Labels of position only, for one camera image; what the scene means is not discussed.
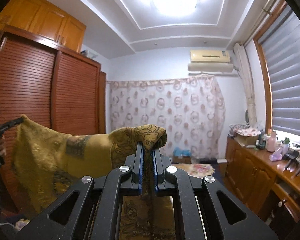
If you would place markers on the pink circle patterned curtain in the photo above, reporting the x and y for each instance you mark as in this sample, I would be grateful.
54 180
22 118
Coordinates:
192 111

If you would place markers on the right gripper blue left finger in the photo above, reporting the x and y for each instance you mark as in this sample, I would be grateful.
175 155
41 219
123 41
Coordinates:
91 208

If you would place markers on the wooden side cabinet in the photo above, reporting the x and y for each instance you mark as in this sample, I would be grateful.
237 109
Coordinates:
260 183

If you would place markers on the beige wall air conditioner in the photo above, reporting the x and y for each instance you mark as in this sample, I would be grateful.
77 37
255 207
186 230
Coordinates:
210 61

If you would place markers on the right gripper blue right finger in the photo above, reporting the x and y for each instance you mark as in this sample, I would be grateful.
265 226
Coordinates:
205 208

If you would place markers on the blue item on box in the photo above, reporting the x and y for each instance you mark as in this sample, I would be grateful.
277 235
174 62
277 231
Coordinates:
180 153

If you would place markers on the pink bottle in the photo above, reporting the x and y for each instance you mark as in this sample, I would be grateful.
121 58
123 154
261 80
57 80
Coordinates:
271 142

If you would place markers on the floral bed blanket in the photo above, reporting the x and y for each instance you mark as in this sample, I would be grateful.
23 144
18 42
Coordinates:
197 170

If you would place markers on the cardboard box with floral cloth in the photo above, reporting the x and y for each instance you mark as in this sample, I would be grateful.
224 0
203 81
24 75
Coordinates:
244 134

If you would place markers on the golden brown patterned shirt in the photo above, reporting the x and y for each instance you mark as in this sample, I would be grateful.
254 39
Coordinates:
47 163

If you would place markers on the grey window blind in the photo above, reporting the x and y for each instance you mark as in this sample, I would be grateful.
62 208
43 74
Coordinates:
281 49

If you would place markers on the brown louvered wardrobe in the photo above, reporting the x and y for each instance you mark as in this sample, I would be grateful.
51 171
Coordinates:
51 86

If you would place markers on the tied beige side curtain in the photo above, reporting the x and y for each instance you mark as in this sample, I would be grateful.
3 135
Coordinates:
247 80

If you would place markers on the upper wooden cupboards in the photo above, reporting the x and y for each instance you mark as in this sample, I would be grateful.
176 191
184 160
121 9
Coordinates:
43 18

